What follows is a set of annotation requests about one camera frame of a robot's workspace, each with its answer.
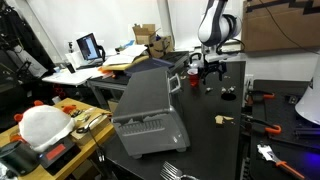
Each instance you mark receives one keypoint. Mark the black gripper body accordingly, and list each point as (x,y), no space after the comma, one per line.
(214,66)

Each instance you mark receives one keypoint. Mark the green white candy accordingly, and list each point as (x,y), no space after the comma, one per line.
(231,88)
(224,89)
(208,89)

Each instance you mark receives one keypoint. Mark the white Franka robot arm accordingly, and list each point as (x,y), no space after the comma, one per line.
(213,23)

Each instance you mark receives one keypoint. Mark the red plastic cup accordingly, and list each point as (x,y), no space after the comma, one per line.
(193,80)

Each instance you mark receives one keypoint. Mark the large beige tape scrap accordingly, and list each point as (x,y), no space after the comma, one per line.
(222,119)

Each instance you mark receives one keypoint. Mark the black clamp with orange tip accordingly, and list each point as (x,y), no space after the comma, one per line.
(268,96)
(275,129)

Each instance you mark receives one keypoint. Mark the brown cardboard box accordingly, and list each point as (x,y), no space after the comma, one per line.
(145,33)
(160,46)

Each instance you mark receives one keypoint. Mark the blue plastic bin lid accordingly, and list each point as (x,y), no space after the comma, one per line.
(150,64)

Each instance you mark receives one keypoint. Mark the grey toaster oven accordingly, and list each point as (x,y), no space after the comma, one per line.
(150,106)

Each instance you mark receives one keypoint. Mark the large brown cardboard panel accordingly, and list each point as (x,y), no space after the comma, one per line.
(283,30)

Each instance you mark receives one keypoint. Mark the black optical breadboard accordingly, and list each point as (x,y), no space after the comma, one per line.
(290,113)

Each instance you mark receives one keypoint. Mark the white paper sheets pile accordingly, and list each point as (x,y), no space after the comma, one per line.
(123,56)

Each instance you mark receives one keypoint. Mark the yellow foam board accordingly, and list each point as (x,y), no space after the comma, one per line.
(113,67)

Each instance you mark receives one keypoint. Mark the silver fork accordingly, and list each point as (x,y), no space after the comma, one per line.
(170,171)

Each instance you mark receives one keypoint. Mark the silver metal utensil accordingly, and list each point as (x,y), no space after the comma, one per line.
(93,121)

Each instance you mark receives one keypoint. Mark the black open laptop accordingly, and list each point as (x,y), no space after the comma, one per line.
(88,46)

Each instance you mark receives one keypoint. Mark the white desk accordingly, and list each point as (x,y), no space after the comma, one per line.
(71,77)

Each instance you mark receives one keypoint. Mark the black digital scale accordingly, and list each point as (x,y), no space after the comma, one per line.
(56,151)

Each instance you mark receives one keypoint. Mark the yellow wooden table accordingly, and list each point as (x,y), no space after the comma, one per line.
(36,174)

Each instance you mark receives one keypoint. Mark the black pot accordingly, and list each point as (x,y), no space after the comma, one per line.
(18,158)

